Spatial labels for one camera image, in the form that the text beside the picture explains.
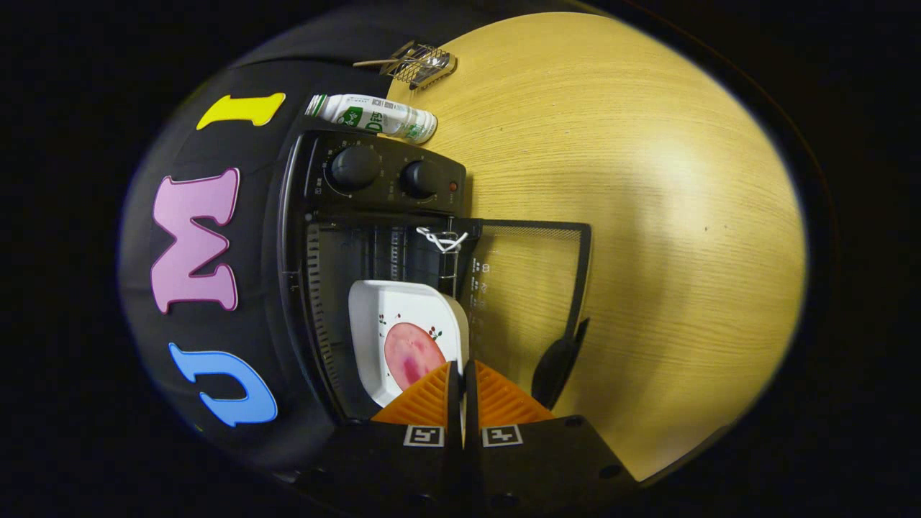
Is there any white square plate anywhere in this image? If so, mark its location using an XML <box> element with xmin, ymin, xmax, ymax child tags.
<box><xmin>349</xmin><ymin>281</ymin><xmax>470</xmax><ymax>408</ymax></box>

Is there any white string loop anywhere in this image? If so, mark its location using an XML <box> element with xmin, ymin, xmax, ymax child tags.
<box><xmin>416</xmin><ymin>227</ymin><xmax>470</xmax><ymax>254</ymax></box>

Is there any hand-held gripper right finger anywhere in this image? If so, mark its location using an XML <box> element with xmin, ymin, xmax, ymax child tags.
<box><xmin>465</xmin><ymin>359</ymin><xmax>641</xmax><ymax>518</ymax></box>

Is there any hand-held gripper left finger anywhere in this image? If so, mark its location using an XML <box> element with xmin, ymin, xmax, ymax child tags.
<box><xmin>288</xmin><ymin>361</ymin><xmax>466</xmax><ymax>518</ymax></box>

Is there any white plastic bottle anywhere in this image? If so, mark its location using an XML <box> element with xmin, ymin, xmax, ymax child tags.
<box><xmin>305</xmin><ymin>94</ymin><xmax>438</xmax><ymax>145</ymax></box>

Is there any black backdrop cloth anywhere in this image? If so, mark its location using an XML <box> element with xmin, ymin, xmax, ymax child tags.
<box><xmin>117</xmin><ymin>0</ymin><xmax>598</xmax><ymax>479</ymax></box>

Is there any metal wire basket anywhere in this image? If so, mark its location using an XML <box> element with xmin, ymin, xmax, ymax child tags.
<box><xmin>380</xmin><ymin>41</ymin><xmax>458</xmax><ymax>91</ymax></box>

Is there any black toaster oven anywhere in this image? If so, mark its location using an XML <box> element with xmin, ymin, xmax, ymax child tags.
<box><xmin>277</xmin><ymin>129</ymin><xmax>593</xmax><ymax>436</ymax></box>

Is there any pink ham slice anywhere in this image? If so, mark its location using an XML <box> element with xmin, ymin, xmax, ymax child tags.
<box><xmin>384</xmin><ymin>322</ymin><xmax>448</xmax><ymax>390</ymax></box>

